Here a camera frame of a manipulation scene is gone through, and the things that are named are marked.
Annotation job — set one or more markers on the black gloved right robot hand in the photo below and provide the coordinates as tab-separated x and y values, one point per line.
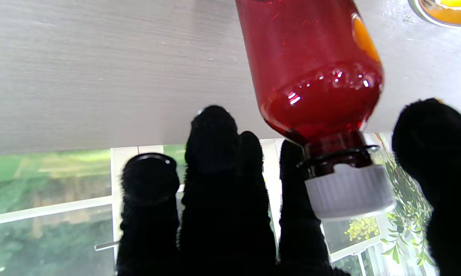
223	214

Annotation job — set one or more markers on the white ribbed bottle cap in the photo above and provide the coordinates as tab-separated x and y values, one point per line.
349	191

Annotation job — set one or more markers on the red translucent sample bottle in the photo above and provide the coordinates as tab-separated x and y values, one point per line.
315	76

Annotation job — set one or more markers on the kidney-shaped steel tray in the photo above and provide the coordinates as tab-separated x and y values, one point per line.
441	21

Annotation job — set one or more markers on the tall leafy potted tree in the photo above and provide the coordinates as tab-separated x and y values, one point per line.
407	207

